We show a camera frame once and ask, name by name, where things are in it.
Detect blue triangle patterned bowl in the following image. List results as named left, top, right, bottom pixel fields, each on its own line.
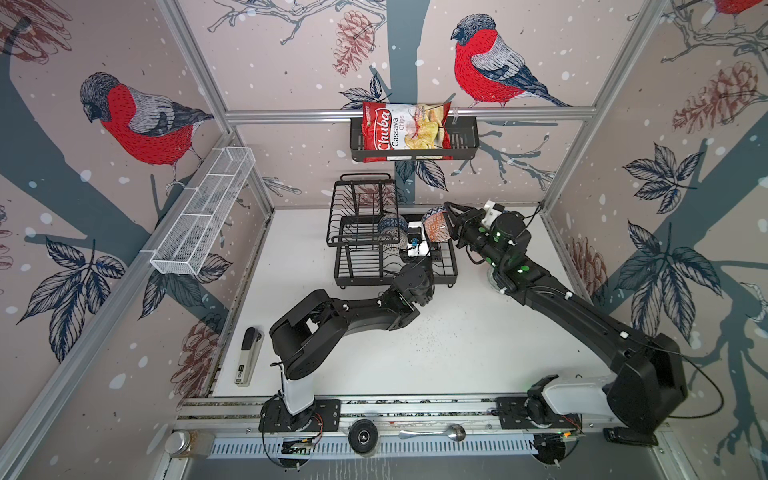
left=377, top=214, right=408, bottom=234

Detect black remote device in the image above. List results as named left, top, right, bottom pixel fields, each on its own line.
left=603, top=427, right=658, bottom=447

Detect metal spoon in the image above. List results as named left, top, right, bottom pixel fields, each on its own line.
left=398, top=423, right=467, bottom=442

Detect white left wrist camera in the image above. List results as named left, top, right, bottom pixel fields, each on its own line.
left=405, top=221, right=430, bottom=261

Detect red cassava chips bag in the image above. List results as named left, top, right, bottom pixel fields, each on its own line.
left=362, top=102, right=451, bottom=153

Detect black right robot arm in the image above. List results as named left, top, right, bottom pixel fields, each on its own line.
left=444, top=202, right=688, bottom=435

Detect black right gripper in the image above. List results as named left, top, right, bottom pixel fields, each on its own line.
left=443, top=200, right=508, bottom=275

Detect white wire mesh basket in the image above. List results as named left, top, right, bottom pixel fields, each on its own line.
left=150, top=147, right=255, bottom=275

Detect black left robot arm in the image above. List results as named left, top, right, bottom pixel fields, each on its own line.
left=269, top=253, right=435, bottom=424

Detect grey black handheld device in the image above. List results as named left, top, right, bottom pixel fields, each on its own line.
left=235, top=327, right=263, bottom=388

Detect black round tape roll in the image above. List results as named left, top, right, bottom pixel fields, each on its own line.
left=348, top=418, right=379, bottom=457

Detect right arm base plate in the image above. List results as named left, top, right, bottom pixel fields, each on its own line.
left=492, top=396, right=582, bottom=430

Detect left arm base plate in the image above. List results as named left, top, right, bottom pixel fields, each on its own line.
left=258, top=395, right=341, bottom=433

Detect glass jar metal lid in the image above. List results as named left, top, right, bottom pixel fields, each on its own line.
left=164, top=430, right=216, bottom=458

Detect red orange patterned bowl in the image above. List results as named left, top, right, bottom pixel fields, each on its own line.
left=421, top=206, right=452, bottom=243

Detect black wire dish rack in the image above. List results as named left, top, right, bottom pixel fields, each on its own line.
left=326, top=173, right=458, bottom=289

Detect dark wall shelf basket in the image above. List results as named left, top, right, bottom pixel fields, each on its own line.
left=350, top=117, right=479, bottom=163

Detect green patterned bowl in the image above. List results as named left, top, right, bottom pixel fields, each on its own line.
left=487, top=270, right=509, bottom=295

